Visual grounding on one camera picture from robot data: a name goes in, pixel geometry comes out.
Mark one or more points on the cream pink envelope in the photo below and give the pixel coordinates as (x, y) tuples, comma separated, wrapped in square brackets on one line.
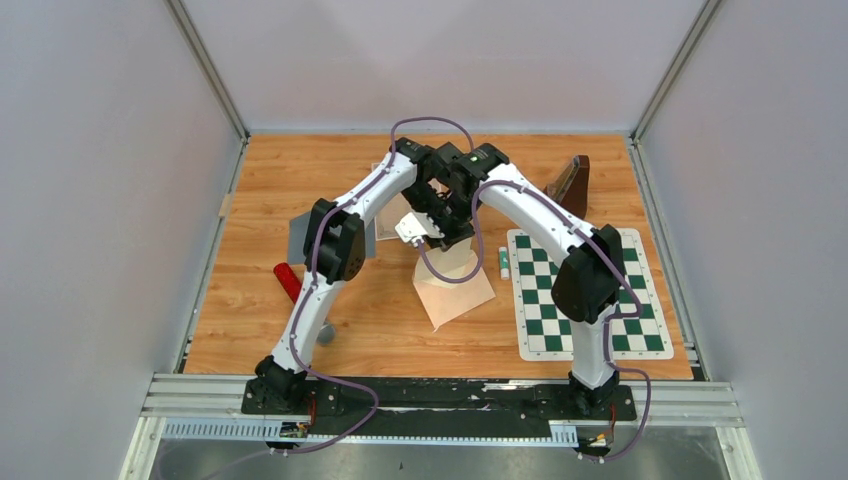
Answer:
[(444, 302)]

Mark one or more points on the grey envelope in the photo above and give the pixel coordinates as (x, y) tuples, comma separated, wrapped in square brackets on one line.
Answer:
[(297, 234)]

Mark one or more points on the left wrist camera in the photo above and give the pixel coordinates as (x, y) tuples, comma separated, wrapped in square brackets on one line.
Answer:
[(414, 227)]

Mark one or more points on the red microphone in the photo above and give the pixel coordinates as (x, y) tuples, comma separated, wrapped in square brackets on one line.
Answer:
[(291, 285)]

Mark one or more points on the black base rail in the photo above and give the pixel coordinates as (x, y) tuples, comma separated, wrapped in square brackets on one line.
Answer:
[(435, 407)]

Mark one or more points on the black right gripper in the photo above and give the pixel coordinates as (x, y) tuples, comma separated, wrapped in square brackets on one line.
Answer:
[(452, 237)]

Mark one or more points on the green white glue stick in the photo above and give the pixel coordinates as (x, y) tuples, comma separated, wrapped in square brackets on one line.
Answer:
[(504, 263)]

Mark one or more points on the wooden metronome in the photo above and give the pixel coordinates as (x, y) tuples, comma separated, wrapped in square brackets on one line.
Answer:
[(570, 188)]

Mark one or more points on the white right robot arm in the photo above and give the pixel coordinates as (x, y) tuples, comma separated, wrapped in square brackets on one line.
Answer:
[(590, 260)]

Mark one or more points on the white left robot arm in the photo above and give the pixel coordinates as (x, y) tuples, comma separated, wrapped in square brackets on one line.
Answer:
[(335, 253)]

